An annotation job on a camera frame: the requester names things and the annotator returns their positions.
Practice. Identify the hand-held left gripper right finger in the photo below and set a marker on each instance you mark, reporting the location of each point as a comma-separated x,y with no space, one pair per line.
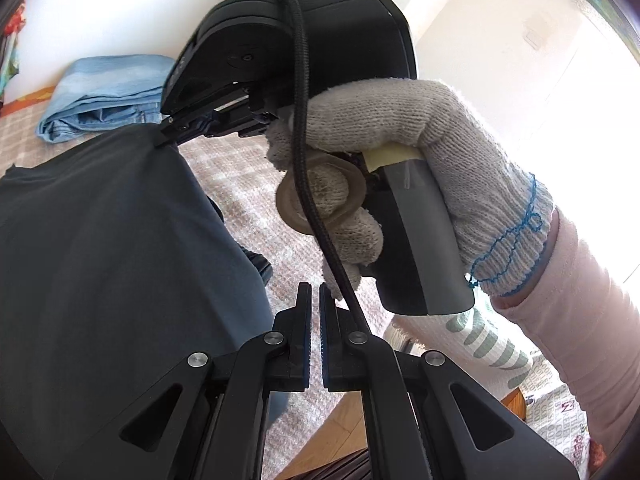
325,345

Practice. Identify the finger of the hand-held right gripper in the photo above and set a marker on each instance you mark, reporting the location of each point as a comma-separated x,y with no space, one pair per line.
200,127

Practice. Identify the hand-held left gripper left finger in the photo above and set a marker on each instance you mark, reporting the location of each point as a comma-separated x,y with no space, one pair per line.
306,340

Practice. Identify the dark grey pants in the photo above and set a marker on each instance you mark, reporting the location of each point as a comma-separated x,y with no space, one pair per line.
100,260

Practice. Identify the person's right forearm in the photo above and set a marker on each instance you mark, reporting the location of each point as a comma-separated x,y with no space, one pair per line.
575,320

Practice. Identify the person's right hand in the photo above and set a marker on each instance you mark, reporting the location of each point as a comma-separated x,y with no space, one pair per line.
450,125

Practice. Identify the folded light blue jeans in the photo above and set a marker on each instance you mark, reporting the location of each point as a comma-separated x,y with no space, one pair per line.
100,90

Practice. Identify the green patterned pillow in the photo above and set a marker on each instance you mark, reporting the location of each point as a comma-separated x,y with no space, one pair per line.
480,340

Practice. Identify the white printed cloth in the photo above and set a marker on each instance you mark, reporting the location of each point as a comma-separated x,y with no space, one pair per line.
555,410

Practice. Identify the white wall switch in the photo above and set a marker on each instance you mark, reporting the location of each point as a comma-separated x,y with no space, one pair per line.
535,32

